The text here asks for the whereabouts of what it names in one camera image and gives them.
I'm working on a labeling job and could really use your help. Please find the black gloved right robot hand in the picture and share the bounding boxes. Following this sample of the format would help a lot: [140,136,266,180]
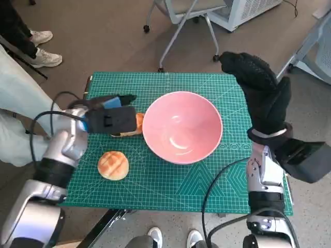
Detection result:
[219,51,292,136]

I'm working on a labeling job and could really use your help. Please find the pink bowl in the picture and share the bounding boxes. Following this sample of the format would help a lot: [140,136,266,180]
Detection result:
[142,90,223,166]

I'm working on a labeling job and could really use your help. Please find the white perforated cabinet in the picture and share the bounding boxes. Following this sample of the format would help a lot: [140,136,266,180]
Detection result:
[206,0,282,33]

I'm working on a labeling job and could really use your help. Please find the person in black trousers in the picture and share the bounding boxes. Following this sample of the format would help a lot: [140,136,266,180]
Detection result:
[0,0,63,69]

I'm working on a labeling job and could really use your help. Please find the long striped toy bread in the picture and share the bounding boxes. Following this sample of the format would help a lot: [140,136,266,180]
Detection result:
[111,113,145,137]

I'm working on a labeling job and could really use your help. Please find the black stand leg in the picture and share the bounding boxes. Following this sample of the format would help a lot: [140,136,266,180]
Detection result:
[0,36,49,80]

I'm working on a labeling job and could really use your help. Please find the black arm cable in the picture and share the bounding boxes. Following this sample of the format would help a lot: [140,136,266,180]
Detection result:
[29,91,90,162]
[201,157,259,248]

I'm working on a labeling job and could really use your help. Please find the white shoe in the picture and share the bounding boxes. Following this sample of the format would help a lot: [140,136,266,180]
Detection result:
[147,227,163,248]
[186,229,203,248]

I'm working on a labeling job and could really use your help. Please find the person in pale trousers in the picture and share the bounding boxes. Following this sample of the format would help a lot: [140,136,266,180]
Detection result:
[0,45,65,167]

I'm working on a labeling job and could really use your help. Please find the dark grey knee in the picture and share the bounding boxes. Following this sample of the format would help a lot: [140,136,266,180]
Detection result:
[126,235,156,248]
[192,240,215,248]

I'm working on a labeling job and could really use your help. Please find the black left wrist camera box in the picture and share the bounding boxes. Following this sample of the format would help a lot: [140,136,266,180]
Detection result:
[86,105,138,135]

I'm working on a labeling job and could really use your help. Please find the grey rolling chair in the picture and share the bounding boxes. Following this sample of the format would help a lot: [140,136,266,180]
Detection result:
[143,0,228,73]

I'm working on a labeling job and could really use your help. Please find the thin black floor cable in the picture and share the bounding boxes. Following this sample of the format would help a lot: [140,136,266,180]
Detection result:
[283,0,298,18]

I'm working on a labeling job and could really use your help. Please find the round scored toy bread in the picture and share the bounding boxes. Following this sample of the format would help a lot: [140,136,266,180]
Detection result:
[97,151,130,181]

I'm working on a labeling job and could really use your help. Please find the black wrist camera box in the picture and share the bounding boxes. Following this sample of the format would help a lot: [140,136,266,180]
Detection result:
[86,105,138,135]
[274,138,326,184]

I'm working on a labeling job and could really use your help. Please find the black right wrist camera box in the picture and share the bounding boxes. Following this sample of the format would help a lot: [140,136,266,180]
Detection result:
[274,138,326,184]

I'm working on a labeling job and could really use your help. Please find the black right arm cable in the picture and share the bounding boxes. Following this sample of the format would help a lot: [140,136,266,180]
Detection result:
[201,157,259,248]

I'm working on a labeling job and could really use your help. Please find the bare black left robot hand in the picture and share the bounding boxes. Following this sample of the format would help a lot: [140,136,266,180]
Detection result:
[102,94,138,110]

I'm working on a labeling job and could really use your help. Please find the pale cardboard sheet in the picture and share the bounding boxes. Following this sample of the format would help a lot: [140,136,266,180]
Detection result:
[311,9,328,20]

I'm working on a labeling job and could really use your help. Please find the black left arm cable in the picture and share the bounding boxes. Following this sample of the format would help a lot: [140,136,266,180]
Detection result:
[29,91,90,162]

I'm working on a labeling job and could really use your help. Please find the green cutting mat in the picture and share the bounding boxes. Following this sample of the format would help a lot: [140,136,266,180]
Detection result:
[58,72,294,216]

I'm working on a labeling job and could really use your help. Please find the black metal slide rail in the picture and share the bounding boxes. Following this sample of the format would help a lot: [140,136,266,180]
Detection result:
[77,208,137,248]

